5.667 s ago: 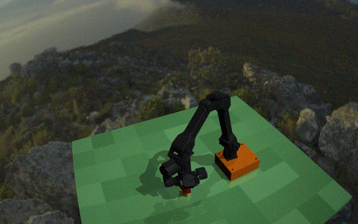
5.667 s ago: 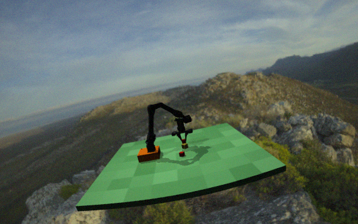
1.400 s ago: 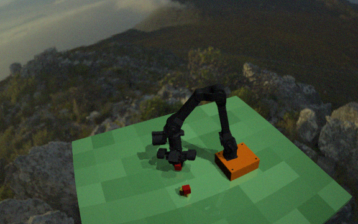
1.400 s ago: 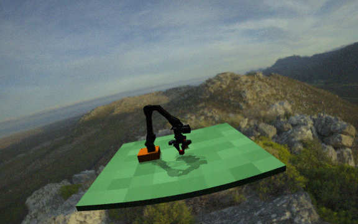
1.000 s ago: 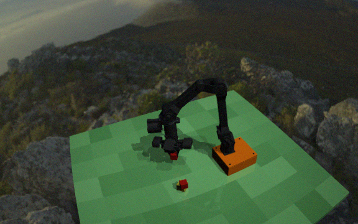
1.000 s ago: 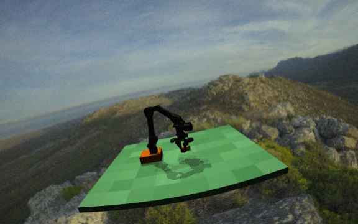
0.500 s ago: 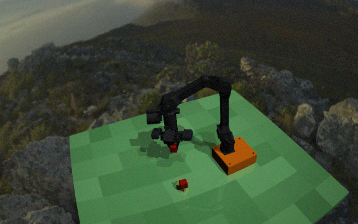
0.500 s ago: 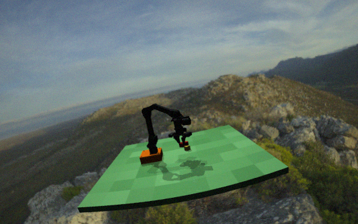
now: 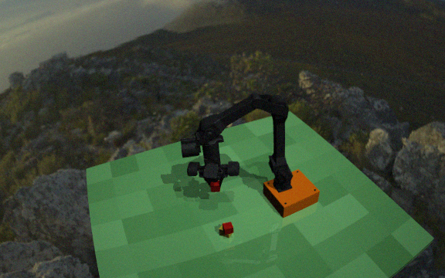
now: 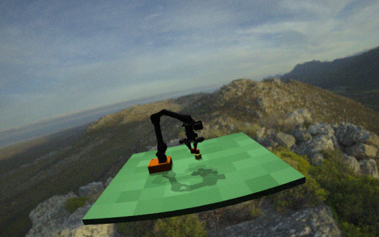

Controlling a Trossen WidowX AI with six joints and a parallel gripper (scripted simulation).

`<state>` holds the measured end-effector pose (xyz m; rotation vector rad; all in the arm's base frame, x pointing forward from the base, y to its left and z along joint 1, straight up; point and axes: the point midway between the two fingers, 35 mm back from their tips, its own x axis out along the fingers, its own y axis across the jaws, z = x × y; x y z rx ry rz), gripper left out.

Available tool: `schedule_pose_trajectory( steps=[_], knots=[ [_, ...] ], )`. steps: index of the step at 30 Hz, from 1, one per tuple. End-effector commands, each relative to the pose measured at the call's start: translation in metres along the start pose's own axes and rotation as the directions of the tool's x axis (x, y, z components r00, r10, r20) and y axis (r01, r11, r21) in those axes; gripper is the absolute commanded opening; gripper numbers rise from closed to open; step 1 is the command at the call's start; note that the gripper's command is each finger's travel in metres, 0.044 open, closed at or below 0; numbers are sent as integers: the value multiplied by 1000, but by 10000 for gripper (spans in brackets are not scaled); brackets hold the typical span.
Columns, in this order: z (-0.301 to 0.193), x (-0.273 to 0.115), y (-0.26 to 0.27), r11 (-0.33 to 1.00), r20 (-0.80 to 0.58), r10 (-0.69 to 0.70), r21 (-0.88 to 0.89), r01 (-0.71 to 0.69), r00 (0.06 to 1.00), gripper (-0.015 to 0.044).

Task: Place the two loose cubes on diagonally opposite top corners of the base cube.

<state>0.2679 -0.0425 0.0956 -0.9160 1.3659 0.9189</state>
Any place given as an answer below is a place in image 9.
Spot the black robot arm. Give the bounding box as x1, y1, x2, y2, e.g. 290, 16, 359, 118
181, 93, 293, 193

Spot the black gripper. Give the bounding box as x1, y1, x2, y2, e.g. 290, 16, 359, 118
187, 154, 239, 187

